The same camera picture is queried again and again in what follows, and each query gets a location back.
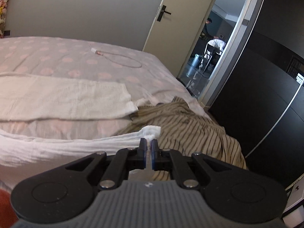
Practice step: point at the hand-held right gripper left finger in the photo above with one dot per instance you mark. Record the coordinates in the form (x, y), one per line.
(142, 154)

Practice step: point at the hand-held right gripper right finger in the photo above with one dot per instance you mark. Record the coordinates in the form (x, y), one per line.
(154, 155)

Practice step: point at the bright white muslin cloth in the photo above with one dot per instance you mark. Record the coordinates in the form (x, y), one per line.
(71, 147)

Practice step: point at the cream muslin cloth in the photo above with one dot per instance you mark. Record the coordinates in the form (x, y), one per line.
(59, 95)

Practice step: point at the person's left forearm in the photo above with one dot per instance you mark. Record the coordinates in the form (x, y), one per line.
(4, 201)

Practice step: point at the olive striped garment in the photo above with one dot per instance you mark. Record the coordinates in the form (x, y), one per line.
(190, 133)

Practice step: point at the silver trash can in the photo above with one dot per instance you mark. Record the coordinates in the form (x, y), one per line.
(196, 60)

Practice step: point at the black chair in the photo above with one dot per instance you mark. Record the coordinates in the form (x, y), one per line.
(210, 52)

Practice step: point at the bed with pink dotted sheet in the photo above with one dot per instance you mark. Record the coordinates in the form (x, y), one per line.
(59, 54)

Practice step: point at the cream door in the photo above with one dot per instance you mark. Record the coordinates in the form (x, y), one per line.
(180, 16)

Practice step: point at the white cabinet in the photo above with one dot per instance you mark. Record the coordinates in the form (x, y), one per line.
(296, 194)

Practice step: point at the stack of plush toys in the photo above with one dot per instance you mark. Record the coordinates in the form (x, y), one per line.
(3, 9)

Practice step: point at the white door frame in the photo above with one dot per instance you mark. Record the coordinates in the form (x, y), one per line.
(237, 40)

